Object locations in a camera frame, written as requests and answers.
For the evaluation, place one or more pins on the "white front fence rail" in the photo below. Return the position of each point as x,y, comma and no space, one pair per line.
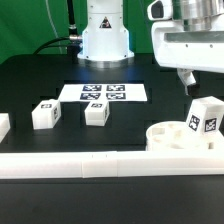
110,164

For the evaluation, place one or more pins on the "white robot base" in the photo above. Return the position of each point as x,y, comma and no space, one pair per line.
105,40

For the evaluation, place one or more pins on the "white fence rail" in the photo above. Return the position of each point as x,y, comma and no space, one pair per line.
4,125
110,164

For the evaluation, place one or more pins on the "white round stool seat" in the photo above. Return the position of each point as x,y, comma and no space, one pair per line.
176,136

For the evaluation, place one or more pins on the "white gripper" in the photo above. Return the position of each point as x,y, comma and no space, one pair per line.
187,51

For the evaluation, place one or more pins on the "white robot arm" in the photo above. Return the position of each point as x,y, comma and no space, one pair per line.
194,15

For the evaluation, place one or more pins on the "white marker sheet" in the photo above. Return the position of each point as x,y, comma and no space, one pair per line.
111,92

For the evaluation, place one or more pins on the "white left fence rail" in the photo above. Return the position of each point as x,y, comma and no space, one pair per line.
4,125

